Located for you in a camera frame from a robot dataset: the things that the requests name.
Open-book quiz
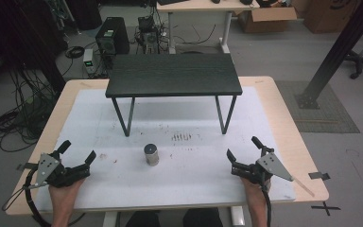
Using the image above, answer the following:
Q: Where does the silver cylindrical can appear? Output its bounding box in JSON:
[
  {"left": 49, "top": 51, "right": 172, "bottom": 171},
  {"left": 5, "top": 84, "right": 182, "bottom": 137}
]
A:
[{"left": 143, "top": 143, "right": 160, "bottom": 167}]

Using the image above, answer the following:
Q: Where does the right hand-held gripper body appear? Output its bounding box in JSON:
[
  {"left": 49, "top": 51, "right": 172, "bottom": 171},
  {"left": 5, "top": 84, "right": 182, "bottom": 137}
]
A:
[{"left": 230, "top": 146, "right": 295, "bottom": 187}]

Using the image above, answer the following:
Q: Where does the bundle of black cables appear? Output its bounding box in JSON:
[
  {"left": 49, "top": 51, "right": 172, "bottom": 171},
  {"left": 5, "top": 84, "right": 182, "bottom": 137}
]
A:
[{"left": 0, "top": 67, "right": 60, "bottom": 153}]

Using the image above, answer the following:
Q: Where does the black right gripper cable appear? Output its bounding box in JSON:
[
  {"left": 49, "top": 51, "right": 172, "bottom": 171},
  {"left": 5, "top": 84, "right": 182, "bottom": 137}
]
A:
[{"left": 262, "top": 181, "right": 273, "bottom": 227}]

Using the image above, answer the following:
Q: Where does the grey floor mat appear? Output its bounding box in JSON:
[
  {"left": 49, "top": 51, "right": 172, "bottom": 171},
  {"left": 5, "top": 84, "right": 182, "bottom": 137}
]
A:
[{"left": 275, "top": 79, "right": 361, "bottom": 134}]

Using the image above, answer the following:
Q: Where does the person's right leg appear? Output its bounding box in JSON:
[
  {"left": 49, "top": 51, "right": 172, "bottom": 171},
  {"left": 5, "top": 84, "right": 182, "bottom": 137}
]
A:
[{"left": 182, "top": 207, "right": 225, "bottom": 227}]

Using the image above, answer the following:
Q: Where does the large cardboard box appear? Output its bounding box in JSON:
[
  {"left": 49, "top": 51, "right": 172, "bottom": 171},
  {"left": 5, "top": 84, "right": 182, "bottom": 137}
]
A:
[{"left": 302, "top": 0, "right": 362, "bottom": 35}]

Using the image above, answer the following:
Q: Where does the dark curtain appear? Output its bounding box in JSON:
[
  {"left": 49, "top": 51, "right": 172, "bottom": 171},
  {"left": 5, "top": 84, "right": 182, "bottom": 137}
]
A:
[{"left": 0, "top": 0, "right": 69, "bottom": 93}]

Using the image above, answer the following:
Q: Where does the white desk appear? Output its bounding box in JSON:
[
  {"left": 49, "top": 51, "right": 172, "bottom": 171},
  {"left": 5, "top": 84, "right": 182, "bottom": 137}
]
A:
[{"left": 156, "top": 0, "right": 261, "bottom": 55}]

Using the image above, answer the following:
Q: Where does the person's right hand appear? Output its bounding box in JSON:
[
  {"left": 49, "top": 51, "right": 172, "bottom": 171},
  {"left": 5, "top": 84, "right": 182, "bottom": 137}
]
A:
[{"left": 239, "top": 176, "right": 272, "bottom": 206}]

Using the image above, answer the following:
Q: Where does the white power supply unit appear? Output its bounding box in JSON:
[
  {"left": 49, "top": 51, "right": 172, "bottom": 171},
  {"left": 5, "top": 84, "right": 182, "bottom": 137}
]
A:
[{"left": 82, "top": 47, "right": 96, "bottom": 76}]

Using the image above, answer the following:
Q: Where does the person's left leg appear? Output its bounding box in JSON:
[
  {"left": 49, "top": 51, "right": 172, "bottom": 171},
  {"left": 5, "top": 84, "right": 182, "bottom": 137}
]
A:
[{"left": 125, "top": 210, "right": 162, "bottom": 227}]

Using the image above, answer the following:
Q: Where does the person's leg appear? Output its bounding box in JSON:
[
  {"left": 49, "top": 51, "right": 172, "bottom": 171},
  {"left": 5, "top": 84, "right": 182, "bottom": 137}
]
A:
[
  {"left": 182, "top": 207, "right": 225, "bottom": 227},
  {"left": 125, "top": 210, "right": 162, "bottom": 227}
]

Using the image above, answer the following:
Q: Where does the black small shelf table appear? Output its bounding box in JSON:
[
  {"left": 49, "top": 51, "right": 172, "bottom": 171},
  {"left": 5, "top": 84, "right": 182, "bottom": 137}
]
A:
[{"left": 105, "top": 53, "right": 244, "bottom": 138}]

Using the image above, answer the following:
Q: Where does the black computer tower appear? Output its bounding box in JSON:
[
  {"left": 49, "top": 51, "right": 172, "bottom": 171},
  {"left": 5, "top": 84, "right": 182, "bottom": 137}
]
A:
[{"left": 95, "top": 16, "right": 131, "bottom": 61}]

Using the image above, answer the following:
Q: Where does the black tape strip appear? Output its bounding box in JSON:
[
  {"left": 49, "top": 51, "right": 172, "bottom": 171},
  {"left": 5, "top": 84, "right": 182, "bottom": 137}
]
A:
[
  {"left": 15, "top": 162, "right": 40, "bottom": 171},
  {"left": 307, "top": 171, "right": 331, "bottom": 182}
]

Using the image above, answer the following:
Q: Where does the light wooden table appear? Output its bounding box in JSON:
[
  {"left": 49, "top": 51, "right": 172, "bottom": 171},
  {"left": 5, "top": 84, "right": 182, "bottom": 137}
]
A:
[{"left": 5, "top": 76, "right": 330, "bottom": 217}]

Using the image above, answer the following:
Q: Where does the coiled black cable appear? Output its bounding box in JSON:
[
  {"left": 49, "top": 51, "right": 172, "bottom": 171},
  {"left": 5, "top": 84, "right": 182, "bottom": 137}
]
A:
[{"left": 64, "top": 45, "right": 86, "bottom": 60}]

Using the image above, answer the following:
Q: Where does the pale thin strip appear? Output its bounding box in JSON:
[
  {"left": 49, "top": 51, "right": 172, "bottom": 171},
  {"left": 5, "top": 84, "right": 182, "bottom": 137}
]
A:
[{"left": 292, "top": 177, "right": 316, "bottom": 198}]

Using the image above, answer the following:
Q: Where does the open cardboard box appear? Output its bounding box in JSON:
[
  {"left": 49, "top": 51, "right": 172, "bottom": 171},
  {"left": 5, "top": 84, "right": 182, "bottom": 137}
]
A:
[{"left": 236, "top": 6, "right": 298, "bottom": 34}]

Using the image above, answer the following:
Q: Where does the black metal post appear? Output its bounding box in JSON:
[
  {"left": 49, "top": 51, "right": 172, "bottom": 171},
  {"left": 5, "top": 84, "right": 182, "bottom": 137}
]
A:
[{"left": 294, "top": 0, "right": 363, "bottom": 111}]

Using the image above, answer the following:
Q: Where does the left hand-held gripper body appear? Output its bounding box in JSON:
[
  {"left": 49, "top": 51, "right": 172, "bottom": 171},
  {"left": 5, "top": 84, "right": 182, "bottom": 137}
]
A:
[{"left": 35, "top": 150, "right": 92, "bottom": 189}]

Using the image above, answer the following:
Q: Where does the white table mat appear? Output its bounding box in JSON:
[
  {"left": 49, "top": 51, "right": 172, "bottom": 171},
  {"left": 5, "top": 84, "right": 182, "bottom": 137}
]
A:
[{"left": 34, "top": 86, "right": 297, "bottom": 213}]

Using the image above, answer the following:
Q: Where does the person's left hand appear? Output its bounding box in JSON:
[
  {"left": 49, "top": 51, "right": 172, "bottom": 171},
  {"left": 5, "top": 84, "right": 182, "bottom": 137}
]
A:
[{"left": 48, "top": 177, "right": 87, "bottom": 206}]

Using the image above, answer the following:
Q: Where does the black keyboard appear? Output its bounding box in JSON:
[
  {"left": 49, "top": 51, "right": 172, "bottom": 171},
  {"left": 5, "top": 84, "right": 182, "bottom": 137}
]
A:
[{"left": 157, "top": 0, "right": 191, "bottom": 6}]

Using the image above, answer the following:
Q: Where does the black tape cross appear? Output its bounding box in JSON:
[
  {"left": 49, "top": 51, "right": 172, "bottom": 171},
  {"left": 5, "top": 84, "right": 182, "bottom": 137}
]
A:
[{"left": 310, "top": 201, "right": 342, "bottom": 218}]

